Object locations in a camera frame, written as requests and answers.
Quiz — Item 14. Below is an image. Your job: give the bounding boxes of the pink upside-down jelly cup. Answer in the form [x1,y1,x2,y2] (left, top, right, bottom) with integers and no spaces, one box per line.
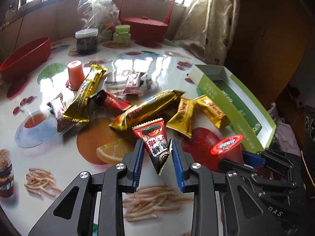
[66,60,85,91]

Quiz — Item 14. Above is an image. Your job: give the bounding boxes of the red basket with handle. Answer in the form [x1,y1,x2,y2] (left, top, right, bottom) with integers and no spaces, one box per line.
[119,0,175,41]

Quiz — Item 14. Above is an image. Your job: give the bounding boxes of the floral beige curtain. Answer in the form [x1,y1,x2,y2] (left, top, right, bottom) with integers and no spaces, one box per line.
[173,0,240,65]

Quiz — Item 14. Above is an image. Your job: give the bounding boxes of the gold snack packet by box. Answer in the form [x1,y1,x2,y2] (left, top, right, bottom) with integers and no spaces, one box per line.
[194,95,230,129]

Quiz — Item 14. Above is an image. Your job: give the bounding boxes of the clear jar dark contents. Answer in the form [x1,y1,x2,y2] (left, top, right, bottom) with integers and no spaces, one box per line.
[75,28,98,54]

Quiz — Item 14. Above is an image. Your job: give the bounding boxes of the red triangular snack packet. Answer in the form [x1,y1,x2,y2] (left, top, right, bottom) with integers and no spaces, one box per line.
[132,118,170,175]

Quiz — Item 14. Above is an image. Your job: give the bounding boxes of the white red nougat candy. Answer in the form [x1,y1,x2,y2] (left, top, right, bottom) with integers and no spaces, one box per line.
[47,93,75,135]

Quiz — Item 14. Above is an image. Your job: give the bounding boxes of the red oval bowl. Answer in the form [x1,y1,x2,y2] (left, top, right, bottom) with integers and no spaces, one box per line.
[1,37,51,83]

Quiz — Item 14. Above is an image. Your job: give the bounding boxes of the small green jar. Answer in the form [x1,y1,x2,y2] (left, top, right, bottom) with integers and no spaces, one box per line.
[113,25,131,45]

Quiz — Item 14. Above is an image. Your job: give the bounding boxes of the dark red black snack packet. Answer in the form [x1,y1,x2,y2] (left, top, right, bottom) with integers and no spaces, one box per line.
[91,89,132,111]

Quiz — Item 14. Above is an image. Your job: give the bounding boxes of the green white cardboard box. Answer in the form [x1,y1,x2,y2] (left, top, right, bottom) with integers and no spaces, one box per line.
[188,65,276,153]

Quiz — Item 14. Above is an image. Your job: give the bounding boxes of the small gold snack packet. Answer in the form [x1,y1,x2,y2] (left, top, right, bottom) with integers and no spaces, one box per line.
[166,98,196,138]

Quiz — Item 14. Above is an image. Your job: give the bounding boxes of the long gold red snack bar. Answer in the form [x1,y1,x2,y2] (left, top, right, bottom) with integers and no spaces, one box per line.
[109,89,185,131]

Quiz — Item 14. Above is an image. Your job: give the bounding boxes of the white red candy packet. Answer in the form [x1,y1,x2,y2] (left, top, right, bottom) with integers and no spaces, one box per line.
[122,72,143,95]

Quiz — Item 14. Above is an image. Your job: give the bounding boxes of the clear plastic bag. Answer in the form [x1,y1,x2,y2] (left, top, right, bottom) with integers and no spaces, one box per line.
[77,0,121,43]

